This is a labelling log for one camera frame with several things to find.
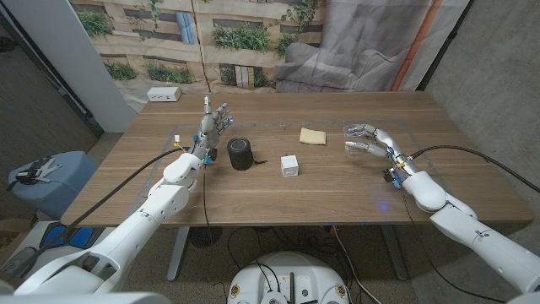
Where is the white column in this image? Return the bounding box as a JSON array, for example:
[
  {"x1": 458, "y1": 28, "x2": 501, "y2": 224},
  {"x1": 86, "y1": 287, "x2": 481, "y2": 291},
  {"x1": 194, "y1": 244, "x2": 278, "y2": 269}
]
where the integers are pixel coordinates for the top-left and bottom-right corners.
[{"x1": 2, "y1": 0, "x2": 138, "y2": 134}]

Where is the blue black floor pad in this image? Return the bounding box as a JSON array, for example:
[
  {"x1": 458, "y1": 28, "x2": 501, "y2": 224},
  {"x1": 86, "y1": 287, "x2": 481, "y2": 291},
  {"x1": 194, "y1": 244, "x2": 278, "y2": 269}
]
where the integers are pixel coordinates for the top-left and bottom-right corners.
[{"x1": 40, "y1": 222, "x2": 96, "y2": 250}]

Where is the clear glass beaker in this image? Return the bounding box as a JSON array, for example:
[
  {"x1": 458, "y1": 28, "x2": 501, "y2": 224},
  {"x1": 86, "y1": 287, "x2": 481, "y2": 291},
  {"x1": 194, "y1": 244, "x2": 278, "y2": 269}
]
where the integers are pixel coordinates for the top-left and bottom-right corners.
[{"x1": 343, "y1": 123, "x2": 370, "y2": 160}]

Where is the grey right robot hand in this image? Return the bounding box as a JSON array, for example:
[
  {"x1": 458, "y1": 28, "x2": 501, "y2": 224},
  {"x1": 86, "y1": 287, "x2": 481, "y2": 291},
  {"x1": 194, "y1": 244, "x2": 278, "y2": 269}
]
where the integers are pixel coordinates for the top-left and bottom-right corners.
[{"x1": 344, "y1": 123, "x2": 421, "y2": 177}]

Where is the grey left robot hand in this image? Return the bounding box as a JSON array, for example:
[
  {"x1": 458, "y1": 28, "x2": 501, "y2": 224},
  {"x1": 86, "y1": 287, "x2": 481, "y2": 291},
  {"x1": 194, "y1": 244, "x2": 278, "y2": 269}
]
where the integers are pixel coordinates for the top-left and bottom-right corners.
[{"x1": 188, "y1": 95, "x2": 235, "y2": 166}]

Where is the white floor cable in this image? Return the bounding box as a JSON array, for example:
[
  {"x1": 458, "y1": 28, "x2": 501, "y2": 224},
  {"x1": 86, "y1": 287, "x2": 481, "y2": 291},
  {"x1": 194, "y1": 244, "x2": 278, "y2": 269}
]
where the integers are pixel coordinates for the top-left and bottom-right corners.
[{"x1": 332, "y1": 226, "x2": 383, "y2": 304}]

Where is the blue padded stool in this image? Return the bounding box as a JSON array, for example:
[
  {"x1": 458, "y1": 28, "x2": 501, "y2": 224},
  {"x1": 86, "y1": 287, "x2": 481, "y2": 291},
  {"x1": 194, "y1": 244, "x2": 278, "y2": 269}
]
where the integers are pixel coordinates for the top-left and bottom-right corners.
[{"x1": 7, "y1": 150, "x2": 99, "y2": 220}]

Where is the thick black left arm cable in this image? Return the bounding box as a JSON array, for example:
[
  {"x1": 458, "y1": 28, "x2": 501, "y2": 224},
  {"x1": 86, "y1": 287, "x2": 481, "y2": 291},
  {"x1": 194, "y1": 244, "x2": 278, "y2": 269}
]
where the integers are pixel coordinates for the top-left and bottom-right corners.
[{"x1": 0, "y1": 146, "x2": 191, "y2": 282}]

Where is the white table leg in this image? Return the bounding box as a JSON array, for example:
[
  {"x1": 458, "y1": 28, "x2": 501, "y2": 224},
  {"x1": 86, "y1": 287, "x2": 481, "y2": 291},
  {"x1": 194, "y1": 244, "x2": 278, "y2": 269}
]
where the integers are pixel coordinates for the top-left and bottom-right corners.
[
  {"x1": 166, "y1": 226, "x2": 191, "y2": 283},
  {"x1": 381, "y1": 224, "x2": 408, "y2": 282}
]

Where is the printed fabric backdrop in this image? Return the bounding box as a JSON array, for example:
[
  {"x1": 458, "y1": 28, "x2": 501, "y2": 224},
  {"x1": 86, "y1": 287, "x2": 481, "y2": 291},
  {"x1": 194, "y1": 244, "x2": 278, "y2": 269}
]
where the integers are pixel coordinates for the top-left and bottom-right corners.
[{"x1": 68, "y1": 0, "x2": 472, "y2": 114}]

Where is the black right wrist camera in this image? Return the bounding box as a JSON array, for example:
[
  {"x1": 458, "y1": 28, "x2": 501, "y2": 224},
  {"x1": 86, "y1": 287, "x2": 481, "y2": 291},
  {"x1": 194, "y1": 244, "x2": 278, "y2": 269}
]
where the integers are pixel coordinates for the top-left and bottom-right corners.
[{"x1": 382, "y1": 167, "x2": 404, "y2": 190}]

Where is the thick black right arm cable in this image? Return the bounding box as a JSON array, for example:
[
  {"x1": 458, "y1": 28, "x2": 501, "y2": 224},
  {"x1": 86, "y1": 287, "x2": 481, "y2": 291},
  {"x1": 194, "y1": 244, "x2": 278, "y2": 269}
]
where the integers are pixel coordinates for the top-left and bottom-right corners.
[{"x1": 408, "y1": 144, "x2": 540, "y2": 195}]

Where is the black grey strapped device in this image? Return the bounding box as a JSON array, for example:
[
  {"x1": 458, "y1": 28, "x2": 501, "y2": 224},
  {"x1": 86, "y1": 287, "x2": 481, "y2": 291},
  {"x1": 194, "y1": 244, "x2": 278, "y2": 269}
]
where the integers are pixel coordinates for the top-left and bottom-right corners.
[{"x1": 7, "y1": 155, "x2": 62, "y2": 187}]

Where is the small white box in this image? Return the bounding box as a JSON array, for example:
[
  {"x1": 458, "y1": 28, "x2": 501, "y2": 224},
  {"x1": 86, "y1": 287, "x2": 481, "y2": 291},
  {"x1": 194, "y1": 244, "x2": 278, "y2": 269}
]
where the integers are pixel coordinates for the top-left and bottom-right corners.
[{"x1": 280, "y1": 155, "x2": 300, "y2": 178}]

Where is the thin black hanging cable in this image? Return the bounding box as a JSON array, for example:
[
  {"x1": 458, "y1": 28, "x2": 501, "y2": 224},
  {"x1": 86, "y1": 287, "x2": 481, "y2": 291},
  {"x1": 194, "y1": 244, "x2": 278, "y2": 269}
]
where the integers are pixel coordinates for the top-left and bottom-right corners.
[{"x1": 201, "y1": 162, "x2": 213, "y2": 231}]

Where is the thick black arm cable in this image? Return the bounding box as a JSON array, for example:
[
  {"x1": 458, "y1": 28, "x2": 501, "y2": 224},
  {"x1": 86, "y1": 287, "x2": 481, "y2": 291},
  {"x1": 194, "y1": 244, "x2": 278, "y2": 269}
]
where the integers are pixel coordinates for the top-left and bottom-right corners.
[
  {"x1": 408, "y1": 144, "x2": 540, "y2": 195},
  {"x1": 0, "y1": 146, "x2": 191, "y2": 282}
]

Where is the black cylindrical speaker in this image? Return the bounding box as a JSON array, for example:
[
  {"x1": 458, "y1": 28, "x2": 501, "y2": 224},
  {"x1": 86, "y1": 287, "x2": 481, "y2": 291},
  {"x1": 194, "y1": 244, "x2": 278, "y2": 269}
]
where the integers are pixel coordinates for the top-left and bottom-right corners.
[{"x1": 226, "y1": 136, "x2": 254, "y2": 171}]

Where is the black round mesh bin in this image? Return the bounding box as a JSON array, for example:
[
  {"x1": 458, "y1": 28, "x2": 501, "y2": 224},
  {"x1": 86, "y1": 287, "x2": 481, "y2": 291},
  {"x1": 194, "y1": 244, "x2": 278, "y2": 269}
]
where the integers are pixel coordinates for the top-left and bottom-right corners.
[{"x1": 188, "y1": 226, "x2": 224, "y2": 249}]

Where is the yellow sponge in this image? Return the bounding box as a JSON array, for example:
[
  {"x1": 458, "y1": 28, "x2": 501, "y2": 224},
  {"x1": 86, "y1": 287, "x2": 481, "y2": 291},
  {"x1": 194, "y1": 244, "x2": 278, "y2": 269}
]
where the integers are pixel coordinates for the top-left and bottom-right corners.
[{"x1": 299, "y1": 127, "x2": 327, "y2": 146}]

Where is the white robot torso base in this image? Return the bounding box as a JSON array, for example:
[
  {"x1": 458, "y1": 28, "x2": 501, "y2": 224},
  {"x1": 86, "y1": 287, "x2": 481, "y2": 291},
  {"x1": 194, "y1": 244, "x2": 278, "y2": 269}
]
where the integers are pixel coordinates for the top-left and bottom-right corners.
[{"x1": 226, "y1": 251, "x2": 351, "y2": 304}]

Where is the white power strip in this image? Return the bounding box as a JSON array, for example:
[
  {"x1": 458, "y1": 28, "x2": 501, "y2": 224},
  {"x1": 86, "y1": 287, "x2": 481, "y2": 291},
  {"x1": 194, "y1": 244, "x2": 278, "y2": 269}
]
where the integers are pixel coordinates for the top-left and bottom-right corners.
[{"x1": 146, "y1": 86, "x2": 182, "y2": 103}]

